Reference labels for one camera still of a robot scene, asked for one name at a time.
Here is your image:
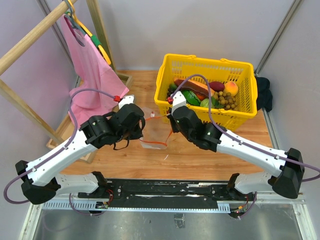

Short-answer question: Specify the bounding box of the clear zip bag orange zipper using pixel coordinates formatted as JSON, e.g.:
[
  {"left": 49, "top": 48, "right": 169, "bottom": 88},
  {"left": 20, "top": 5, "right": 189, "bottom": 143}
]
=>
[{"left": 139, "top": 107, "right": 173, "bottom": 150}]

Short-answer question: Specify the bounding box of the purple sweet potato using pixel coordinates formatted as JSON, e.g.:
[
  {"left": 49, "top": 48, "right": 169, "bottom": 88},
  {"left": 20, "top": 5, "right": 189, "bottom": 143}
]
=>
[{"left": 209, "top": 81, "right": 225, "bottom": 92}]

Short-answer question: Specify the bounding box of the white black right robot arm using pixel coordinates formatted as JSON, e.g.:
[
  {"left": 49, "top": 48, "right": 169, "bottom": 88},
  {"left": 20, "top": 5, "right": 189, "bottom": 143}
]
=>
[{"left": 168, "top": 106, "right": 305, "bottom": 200}]

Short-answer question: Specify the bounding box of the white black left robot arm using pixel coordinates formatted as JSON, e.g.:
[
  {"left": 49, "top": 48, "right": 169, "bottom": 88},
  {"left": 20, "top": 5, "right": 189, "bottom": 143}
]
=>
[{"left": 15, "top": 103, "right": 145, "bottom": 205}]

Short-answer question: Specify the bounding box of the green watermelon slice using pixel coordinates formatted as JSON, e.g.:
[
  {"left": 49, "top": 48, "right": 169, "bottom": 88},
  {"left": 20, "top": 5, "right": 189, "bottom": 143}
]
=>
[{"left": 181, "top": 90, "right": 201, "bottom": 107}]

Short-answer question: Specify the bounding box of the green cabbage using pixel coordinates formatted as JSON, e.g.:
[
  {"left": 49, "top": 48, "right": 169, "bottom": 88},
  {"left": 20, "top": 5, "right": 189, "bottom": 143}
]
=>
[{"left": 200, "top": 98, "right": 213, "bottom": 109}]

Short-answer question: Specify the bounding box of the dark purple grape bunch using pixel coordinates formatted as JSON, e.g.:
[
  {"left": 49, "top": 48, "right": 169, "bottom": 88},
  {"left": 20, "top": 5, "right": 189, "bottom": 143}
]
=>
[{"left": 166, "top": 87, "right": 175, "bottom": 104}]

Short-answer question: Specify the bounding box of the brown glazed hot dog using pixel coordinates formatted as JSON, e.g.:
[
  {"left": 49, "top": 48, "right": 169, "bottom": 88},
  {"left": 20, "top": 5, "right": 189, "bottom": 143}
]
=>
[{"left": 181, "top": 80, "right": 215, "bottom": 98}]

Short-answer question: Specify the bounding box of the green lime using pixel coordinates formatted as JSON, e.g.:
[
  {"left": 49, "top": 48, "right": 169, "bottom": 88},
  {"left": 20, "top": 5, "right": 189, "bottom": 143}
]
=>
[{"left": 168, "top": 83, "right": 178, "bottom": 93}]

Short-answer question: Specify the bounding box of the brown longan bunch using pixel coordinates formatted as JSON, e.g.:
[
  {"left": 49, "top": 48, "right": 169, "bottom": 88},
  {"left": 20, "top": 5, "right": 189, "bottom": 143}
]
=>
[{"left": 211, "top": 91, "right": 239, "bottom": 111}]

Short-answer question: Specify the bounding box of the orange yellow peach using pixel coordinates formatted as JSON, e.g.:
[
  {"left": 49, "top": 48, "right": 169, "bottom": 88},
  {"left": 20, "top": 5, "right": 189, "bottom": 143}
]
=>
[{"left": 223, "top": 81, "right": 239, "bottom": 97}]

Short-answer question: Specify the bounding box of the pink shirt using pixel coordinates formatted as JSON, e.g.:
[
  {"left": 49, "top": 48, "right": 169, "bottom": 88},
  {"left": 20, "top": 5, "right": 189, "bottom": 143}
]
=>
[{"left": 60, "top": 14, "right": 129, "bottom": 127}]

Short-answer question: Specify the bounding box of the yellow plastic shopping basket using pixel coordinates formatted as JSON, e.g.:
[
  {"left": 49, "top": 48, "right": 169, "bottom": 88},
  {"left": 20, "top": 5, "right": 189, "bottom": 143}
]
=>
[{"left": 154, "top": 53, "right": 258, "bottom": 131}]

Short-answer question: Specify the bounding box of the black cloth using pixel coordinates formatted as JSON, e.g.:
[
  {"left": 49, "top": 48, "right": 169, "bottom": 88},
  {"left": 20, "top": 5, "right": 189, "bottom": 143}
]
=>
[{"left": 256, "top": 77, "right": 273, "bottom": 112}]

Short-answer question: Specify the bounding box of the yellow green clothes hanger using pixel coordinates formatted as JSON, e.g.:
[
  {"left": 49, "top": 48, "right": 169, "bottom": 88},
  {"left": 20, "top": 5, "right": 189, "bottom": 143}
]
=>
[{"left": 64, "top": 13, "right": 112, "bottom": 66}]

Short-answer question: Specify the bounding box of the grey clothes hanger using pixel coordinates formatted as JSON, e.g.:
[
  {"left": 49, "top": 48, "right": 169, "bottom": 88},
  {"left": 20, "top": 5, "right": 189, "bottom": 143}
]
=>
[{"left": 64, "top": 0, "right": 86, "bottom": 47}]

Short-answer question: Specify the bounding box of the wooden clothes rack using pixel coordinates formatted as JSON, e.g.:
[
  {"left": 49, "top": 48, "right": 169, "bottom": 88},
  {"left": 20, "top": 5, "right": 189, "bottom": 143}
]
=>
[{"left": 0, "top": 0, "right": 135, "bottom": 165}]

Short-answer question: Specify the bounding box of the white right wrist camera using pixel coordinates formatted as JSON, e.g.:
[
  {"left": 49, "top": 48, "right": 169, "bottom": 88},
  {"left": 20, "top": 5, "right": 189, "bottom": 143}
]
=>
[{"left": 167, "top": 91, "right": 187, "bottom": 114}]

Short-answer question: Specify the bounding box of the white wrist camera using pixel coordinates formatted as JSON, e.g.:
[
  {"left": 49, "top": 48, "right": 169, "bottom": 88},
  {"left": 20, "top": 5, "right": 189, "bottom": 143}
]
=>
[
  {"left": 167, "top": 91, "right": 187, "bottom": 114},
  {"left": 115, "top": 94, "right": 135, "bottom": 110}
]

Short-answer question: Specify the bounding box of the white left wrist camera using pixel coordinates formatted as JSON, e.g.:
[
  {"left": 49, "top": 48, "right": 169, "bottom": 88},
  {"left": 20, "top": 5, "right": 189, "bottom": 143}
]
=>
[{"left": 115, "top": 94, "right": 135, "bottom": 110}]

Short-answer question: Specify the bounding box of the aluminium frame post left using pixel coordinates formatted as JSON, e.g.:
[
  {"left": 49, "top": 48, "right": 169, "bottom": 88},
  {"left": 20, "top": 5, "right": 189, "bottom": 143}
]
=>
[{"left": 35, "top": 0, "right": 80, "bottom": 87}]

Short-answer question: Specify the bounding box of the aluminium frame post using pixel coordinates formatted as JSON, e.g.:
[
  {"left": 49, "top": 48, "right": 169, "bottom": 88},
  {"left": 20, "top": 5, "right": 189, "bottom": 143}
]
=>
[
  {"left": 254, "top": 0, "right": 304, "bottom": 77},
  {"left": 35, "top": 0, "right": 80, "bottom": 87}
]

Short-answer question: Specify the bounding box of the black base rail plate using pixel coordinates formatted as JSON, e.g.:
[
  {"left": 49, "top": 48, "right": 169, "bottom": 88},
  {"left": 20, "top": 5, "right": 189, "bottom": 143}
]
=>
[{"left": 77, "top": 178, "right": 254, "bottom": 211}]

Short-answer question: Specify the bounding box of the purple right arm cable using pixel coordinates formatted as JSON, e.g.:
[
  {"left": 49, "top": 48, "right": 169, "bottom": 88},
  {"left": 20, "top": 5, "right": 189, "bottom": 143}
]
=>
[{"left": 171, "top": 73, "right": 320, "bottom": 182}]

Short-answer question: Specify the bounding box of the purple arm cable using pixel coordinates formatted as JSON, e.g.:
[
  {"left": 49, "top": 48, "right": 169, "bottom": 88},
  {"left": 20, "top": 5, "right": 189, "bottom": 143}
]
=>
[
  {"left": 171, "top": 73, "right": 320, "bottom": 182},
  {"left": 3, "top": 87, "right": 118, "bottom": 205}
]

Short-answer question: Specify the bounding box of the aluminium frame post right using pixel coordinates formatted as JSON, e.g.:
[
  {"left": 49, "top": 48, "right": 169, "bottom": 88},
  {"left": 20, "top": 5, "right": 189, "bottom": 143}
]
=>
[{"left": 254, "top": 0, "right": 304, "bottom": 77}]

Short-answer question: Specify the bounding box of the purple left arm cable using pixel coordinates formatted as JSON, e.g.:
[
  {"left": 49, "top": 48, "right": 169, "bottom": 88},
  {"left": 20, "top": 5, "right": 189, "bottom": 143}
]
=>
[{"left": 3, "top": 87, "right": 118, "bottom": 205}]

